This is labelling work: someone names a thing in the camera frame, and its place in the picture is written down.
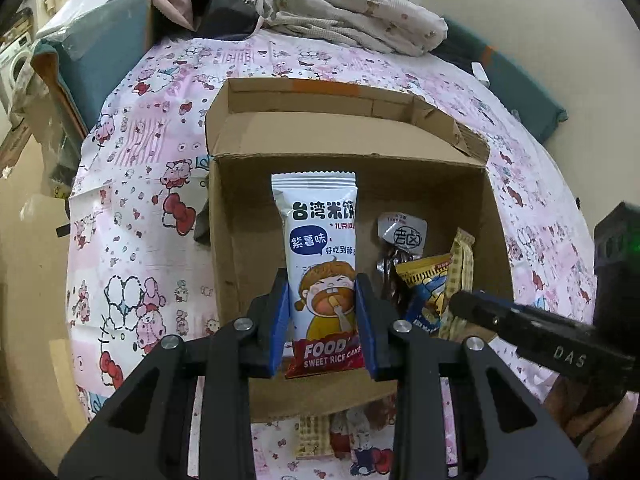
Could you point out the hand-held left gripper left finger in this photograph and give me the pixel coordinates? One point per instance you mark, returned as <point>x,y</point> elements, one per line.
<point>280,320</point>

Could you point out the white washing machine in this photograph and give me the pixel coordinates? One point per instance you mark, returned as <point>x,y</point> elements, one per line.
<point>15,65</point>

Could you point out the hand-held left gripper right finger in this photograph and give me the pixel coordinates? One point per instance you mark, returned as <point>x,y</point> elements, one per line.
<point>364,320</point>

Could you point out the blue chair with cover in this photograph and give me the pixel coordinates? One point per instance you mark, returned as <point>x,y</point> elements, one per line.
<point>100,55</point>

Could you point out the black plastic bag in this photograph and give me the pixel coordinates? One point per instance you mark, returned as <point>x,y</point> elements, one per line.
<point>230,15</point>

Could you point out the cartoon print bedsheet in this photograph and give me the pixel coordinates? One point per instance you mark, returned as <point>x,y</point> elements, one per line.
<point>150,160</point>

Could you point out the white red rice cake packet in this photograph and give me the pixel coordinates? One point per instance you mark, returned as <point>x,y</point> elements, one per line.
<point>320,240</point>

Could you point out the brown cardboard box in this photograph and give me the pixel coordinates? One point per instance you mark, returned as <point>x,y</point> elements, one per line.
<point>350,130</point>

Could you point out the white plastic mailer bag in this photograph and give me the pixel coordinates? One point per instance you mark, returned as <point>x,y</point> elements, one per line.
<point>100,5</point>

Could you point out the beige wafer packet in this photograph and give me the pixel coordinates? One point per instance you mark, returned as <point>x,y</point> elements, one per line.
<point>462,265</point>
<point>312,437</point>

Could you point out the teal padded bed board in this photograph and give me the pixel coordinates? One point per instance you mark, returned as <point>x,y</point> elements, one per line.
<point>525,90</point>

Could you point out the grey printed quilt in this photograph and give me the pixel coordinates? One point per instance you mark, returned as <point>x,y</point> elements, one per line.
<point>360,15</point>

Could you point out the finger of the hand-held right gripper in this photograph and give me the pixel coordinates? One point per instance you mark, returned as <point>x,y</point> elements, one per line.
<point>545,319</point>
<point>480,312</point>

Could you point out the small white object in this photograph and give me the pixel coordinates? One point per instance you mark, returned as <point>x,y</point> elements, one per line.
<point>480,72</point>

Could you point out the blue puffed chips bag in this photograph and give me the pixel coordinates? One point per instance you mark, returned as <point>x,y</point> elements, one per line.
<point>425,290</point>

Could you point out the dark braised snack packet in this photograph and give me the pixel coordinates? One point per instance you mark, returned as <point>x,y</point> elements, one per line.
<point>400,237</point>

